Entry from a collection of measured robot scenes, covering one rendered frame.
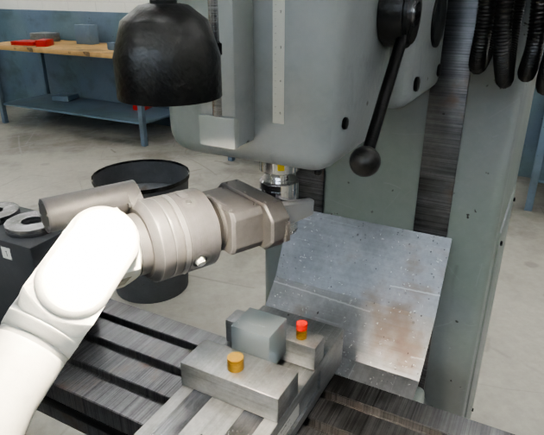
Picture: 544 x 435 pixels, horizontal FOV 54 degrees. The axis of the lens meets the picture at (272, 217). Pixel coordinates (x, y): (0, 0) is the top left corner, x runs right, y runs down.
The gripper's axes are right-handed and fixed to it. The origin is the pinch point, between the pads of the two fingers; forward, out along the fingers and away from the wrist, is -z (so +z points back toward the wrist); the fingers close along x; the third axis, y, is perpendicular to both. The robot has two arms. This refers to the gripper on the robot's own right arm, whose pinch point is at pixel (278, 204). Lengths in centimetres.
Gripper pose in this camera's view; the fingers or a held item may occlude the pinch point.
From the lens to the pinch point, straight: 65.1
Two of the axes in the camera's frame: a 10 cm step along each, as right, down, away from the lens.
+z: -8.0, 2.3, -5.6
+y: -0.1, 9.2, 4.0
